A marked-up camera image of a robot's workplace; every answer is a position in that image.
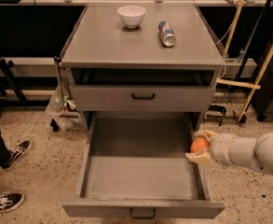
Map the black metal stand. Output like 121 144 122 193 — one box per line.
0 57 27 105

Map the wooden easel frame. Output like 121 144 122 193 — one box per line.
216 0 273 123

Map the closed grey upper drawer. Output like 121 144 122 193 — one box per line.
70 85 215 112

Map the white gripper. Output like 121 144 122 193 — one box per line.
185 130 236 167

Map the black drawer handle lower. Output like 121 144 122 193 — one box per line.
130 208 157 219

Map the white ceramic bowl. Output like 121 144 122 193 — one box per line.
117 6 146 28

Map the black sneaker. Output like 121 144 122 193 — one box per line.
2 141 32 170
0 192 24 214

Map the open grey middle drawer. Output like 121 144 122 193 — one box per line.
62 112 225 218

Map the silver blue soda can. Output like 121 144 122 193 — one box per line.
158 21 176 48

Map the black drawer handle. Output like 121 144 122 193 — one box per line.
131 93 156 101
130 208 157 219

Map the black drawer handle upper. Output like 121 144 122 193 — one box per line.
131 93 156 101

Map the black sneaker upper left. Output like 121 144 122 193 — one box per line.
2 141 32 170

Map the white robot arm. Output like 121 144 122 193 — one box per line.
185 130 273 175

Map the black sneaker lower left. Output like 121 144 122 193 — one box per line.
0 192 24 214

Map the orange fruit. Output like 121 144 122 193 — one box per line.
190 137 210 153

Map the grey drawer cabinet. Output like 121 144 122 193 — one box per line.
61 3 225 128

